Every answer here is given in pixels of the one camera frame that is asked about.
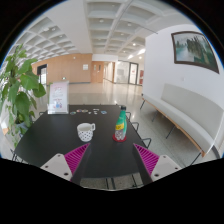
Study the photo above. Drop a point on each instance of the recessed ceiling lights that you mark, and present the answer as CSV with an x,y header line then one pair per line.
x,y
101,20

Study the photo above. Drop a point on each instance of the white polka-dot mug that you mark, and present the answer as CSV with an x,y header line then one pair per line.
x,y
85,133

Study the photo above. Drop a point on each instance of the dark-framed landscape painting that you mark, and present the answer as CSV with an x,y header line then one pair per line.
x,y
193,48

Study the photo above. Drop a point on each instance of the small greenish round badge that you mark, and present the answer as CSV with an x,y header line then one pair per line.
x,y
73,113

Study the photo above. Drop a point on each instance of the dark-framed glass door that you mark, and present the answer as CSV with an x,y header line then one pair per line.
x,y
133,73

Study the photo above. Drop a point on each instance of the green leafy potted plant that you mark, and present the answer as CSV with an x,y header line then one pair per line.
x,y
20,96

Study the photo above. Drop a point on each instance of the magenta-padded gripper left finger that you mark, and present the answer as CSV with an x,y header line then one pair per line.
x,y
76,156

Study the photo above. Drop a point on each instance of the small blue round badge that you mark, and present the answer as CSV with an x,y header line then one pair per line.
x,y
103,112

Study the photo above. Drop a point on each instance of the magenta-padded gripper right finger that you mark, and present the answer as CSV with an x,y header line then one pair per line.
x,y
149,158

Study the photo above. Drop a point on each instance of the flat round red coaster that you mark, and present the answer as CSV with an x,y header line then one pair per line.
x,y
115,139

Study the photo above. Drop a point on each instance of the green-labelled clear drink bottle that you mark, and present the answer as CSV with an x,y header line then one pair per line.
x,y
121,125

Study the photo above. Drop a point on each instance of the clear acrylic sign stand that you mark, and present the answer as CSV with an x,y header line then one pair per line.
x,y
58,96

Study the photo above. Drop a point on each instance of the black metal chairs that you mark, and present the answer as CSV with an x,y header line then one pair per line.
x,y
150,141

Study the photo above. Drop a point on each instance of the small yellow round badge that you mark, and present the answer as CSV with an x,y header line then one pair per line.
x,y
85,110

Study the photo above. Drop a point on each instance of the long white bench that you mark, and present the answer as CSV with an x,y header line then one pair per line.
x,y
193,110

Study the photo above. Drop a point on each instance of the small multicoloured round badge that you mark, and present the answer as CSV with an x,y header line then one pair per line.
x,y
79,110

